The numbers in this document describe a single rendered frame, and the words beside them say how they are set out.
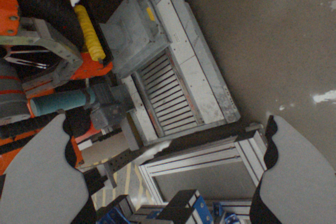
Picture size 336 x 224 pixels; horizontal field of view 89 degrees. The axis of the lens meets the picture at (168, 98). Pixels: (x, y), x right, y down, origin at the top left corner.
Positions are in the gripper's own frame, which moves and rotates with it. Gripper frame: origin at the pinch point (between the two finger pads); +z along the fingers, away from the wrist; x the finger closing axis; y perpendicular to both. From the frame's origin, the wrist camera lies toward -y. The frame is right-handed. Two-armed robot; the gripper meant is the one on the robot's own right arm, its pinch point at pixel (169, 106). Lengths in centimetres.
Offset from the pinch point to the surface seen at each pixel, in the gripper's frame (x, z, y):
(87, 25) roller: -34, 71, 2
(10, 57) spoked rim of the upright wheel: -59, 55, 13
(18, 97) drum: -48, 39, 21
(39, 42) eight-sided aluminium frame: -35, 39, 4
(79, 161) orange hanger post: -52, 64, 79
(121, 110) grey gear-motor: -29, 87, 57
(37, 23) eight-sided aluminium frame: -35, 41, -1
